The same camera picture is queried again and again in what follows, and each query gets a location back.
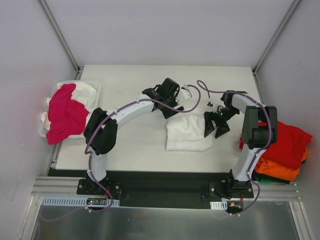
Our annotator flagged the white daisy print t-shirt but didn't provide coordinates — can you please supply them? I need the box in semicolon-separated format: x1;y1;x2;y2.
165;114;213;152

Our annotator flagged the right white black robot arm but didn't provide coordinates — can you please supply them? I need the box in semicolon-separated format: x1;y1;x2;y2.
203;90;278;200

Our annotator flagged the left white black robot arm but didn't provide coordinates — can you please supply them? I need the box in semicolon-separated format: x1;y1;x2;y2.
83;78;181;195

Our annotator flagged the orange folded t-shirt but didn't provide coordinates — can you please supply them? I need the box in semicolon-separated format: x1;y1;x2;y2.
254;146;308;182

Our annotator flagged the black folded garment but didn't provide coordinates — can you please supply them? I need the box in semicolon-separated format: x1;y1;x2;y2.
251;168;278;181

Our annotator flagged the green folded t-shirt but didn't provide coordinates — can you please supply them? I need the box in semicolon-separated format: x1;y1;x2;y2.
254;176;291;185

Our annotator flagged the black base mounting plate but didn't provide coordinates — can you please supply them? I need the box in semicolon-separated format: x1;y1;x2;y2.
76;170;254;209

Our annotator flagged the red folded t-shirt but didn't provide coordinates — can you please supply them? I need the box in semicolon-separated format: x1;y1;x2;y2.
241;120;313;169

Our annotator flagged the pale pink white garment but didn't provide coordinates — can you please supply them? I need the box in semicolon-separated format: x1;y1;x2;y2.
41;81;99;131

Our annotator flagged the magenta t-shirt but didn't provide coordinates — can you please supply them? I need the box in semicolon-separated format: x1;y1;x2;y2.
46;84;89;145

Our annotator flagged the white laundry basket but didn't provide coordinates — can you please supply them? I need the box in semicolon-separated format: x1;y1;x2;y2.
38;80;102;145

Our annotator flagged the right aluminium corner profile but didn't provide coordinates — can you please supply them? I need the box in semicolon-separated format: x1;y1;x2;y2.
252;0;303;76

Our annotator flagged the aluminium corner profile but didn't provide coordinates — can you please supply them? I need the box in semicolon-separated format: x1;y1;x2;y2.
37;0;83;80
252;0;303;76

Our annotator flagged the left aluminium corner profile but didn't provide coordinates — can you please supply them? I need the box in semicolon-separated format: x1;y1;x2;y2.
37;0;83;80

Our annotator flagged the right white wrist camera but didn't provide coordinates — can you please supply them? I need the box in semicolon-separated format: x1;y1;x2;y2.
207;100;213;107

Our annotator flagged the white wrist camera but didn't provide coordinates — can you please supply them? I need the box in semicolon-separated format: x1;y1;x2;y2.
178;85;192;103
207;100;213;107

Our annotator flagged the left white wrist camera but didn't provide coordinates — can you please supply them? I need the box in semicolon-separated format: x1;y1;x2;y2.
178;85;192;103

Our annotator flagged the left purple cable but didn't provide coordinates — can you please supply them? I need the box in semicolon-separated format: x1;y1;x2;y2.
39;84;203;222

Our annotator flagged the right grey cable duct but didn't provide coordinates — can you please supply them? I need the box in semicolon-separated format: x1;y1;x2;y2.
210;200;228;211

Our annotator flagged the grey cable duct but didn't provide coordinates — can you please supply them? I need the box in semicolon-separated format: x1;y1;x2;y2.
210;200;228;211
41;196;120;208

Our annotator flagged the left grey cable duct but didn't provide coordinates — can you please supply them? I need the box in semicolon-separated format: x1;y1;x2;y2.
41;196;120;208

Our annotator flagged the aluminium front rail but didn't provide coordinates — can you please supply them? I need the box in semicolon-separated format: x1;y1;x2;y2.
31;176;81;196

